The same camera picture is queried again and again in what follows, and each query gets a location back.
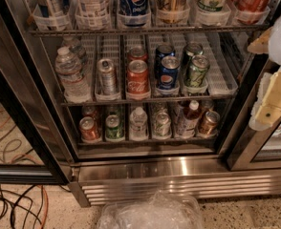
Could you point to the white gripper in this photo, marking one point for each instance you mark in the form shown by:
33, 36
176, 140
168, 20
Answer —
267, 105

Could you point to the silver green 7up can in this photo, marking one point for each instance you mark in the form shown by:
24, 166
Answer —
161, 127

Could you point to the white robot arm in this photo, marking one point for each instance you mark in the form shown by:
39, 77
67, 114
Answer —
275, 43

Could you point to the red Coca-Cola bottle top shelf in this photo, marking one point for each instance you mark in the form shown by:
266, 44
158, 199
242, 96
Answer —
251, 11

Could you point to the green soda can front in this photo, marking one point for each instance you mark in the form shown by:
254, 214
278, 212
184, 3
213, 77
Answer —
196, 70

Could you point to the right glass fridge door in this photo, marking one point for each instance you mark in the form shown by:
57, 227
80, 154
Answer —
249, 149

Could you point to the glass fridge door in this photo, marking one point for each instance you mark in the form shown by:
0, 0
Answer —
30, 94
249, 149

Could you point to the brown soda can bottom shelf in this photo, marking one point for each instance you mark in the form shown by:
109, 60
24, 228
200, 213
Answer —
208, 124

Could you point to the green soda can rear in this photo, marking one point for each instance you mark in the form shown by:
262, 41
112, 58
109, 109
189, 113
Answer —
190, 49

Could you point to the blue Pepsi can front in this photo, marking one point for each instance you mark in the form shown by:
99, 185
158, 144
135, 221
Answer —
168, 72

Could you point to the blue pepsi can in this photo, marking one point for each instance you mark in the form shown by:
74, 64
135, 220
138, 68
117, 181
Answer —
168, 72
162, 51

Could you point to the blue Pepsi can rear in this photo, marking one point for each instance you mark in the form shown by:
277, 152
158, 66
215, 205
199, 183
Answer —
162, 51

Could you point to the brown bottle top shelf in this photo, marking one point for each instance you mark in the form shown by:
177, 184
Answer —
171, 11

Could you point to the red Coca-Cola can front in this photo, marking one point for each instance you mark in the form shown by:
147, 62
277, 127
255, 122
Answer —
137, 77

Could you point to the red coca-cola can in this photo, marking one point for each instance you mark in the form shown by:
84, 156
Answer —
137, 77
137, 52

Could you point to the red Coca-Cola can rear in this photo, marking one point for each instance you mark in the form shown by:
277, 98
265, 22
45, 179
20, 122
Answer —
137, 52

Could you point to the small water bottle bottom shelf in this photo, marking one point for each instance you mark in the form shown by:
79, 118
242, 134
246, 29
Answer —
138, 124

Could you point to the stainless steel fridge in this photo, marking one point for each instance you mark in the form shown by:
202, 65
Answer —
107, 171

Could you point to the blue Pepsi bottle top shelf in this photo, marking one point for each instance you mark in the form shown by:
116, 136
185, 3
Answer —
134, 12

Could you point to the silver soda can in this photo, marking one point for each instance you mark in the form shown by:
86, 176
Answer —
107, 75

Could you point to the green soda can bottom shelf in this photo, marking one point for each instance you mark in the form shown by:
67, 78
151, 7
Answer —
113, 131

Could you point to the orange soda can bottom shelf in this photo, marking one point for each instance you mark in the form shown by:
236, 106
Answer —
89, 129

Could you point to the labelled water bottle top shelf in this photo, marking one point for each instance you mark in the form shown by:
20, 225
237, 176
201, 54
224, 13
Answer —
93, 14

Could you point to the dark bottle top shelf left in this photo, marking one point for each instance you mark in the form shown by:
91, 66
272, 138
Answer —
52, 15

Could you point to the left glass fridge door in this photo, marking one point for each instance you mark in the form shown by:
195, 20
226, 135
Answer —
30, 94

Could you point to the iced tea bottle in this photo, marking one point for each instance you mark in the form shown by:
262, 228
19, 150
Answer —
188, 120

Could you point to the clear plastic bag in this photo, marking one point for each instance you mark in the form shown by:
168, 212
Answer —
160, 211

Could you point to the large water bottle rear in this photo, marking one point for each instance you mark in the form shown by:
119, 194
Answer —
76, 50

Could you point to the large water bottle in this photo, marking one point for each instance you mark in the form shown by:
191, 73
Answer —
76, 50
72, 76

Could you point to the large water bottle front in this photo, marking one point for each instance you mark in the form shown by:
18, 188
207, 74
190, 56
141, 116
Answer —
72, 76

